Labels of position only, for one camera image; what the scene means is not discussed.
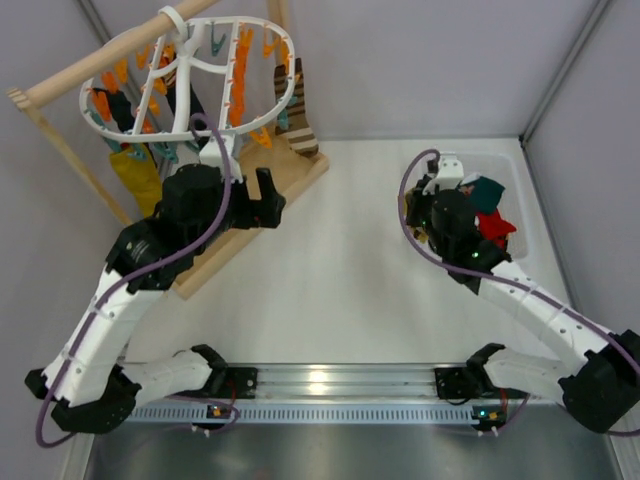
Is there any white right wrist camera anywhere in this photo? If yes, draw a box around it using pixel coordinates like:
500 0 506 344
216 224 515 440
428 154 465 193

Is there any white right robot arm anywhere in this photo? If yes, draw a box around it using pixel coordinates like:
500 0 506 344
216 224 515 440
398 179 639 436

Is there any dark green sock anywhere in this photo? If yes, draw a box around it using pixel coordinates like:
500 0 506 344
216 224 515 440
458 173 505 215

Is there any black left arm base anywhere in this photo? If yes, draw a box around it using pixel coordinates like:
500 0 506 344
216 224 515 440
217 367 259 400

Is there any red sock in basket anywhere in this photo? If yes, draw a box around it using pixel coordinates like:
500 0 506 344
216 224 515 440
476 209 517 251

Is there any large mustard yellow sock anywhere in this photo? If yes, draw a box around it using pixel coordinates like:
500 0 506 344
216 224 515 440
109 144 162 217

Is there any aluminium mounting rail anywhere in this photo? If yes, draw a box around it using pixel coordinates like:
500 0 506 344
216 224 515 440
119 362 626 426

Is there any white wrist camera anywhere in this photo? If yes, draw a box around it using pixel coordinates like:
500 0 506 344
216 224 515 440
199 133 244 183
428 154 465 193

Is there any white round clip hanger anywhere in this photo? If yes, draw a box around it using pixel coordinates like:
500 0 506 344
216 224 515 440
79 6 296 144

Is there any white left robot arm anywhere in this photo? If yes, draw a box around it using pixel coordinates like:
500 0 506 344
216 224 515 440
25 164 286 434

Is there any brown striped sock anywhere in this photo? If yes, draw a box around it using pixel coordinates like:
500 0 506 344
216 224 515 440
275 58 319 158

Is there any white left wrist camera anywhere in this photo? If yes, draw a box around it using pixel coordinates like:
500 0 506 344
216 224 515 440
199 133 244 183

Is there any white plastic basket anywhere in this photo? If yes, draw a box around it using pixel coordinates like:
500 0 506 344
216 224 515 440
418 152 528 260

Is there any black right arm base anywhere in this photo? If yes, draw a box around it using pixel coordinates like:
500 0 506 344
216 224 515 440
434 366 494 403

